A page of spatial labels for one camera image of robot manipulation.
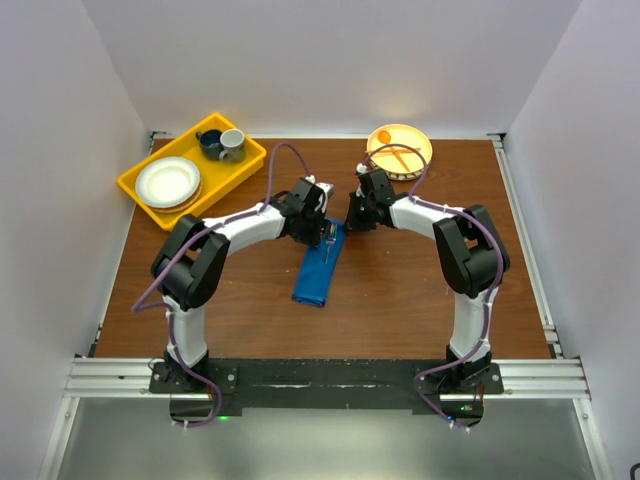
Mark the blue cloth napkin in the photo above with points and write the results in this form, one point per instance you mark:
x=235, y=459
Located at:
x=314, y=277

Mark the dark blue mug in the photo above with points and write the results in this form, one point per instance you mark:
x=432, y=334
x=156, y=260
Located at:
x=210, y=143

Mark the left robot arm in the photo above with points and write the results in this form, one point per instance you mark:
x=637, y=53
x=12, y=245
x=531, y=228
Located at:
x=188, y=268

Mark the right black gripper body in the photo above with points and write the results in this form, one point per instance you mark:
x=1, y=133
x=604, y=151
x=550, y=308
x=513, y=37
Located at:
x=360, y=216

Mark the grey mug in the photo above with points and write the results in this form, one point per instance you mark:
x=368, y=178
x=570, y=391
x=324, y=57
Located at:
x=232, y=146

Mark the orange plastic knife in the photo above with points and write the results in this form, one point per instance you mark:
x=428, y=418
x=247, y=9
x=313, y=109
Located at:
x=397, y=149

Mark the orange plastic spoon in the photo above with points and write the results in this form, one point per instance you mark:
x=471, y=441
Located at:
x=384, y=137

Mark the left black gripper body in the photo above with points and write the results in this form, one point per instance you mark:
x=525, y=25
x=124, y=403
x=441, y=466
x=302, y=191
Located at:
x=310, y=230

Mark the white paper plate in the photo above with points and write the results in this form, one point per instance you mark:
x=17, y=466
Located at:
x=167, y=182

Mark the yellow plastic plate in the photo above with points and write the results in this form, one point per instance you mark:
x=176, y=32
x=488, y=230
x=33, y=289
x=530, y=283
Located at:
x=404, y=136

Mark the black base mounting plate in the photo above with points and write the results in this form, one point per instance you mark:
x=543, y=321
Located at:
x=373, y=384

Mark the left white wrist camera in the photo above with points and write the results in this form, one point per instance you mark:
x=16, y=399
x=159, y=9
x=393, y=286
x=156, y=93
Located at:
x=327, y=191

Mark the iridescent metal fork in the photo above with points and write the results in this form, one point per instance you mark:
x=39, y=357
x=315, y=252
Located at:
x=330, y=240

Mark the yellow plastic tray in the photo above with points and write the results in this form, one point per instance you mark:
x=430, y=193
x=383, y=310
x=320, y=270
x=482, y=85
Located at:
x=218, y=178

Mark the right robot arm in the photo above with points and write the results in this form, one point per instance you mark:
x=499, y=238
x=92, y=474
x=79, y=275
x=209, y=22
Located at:
x=472, y=257

